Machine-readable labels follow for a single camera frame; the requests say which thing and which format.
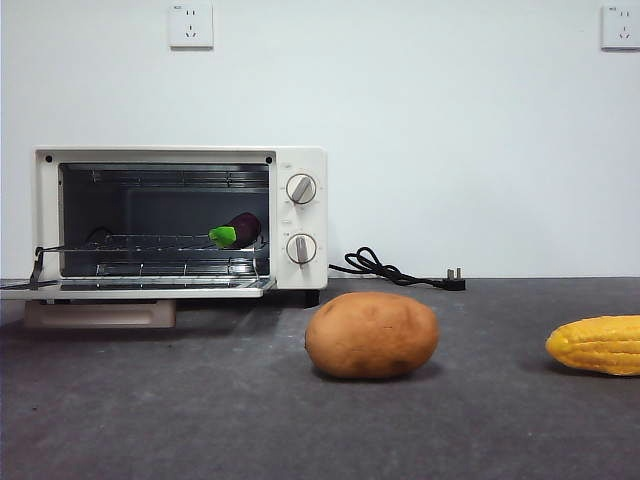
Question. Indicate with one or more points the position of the white toaster oven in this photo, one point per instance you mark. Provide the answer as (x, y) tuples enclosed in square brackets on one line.
[(312, 220)]

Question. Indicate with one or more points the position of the white wall socket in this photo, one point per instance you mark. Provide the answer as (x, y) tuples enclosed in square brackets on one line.
[(621, 27), (191, 25)]

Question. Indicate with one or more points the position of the beige oven knob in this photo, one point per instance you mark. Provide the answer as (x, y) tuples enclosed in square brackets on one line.
[(301, 249), (302, 189)]

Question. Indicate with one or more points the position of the brown potato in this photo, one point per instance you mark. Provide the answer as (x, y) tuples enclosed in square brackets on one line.
[(372, 335)]

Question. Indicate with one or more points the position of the yellow corn cob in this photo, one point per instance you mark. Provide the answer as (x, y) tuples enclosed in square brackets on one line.
[(595, 345)]

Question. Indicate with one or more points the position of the purple eggplant green stem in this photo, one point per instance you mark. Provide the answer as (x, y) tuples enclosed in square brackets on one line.
[(242, 230)]

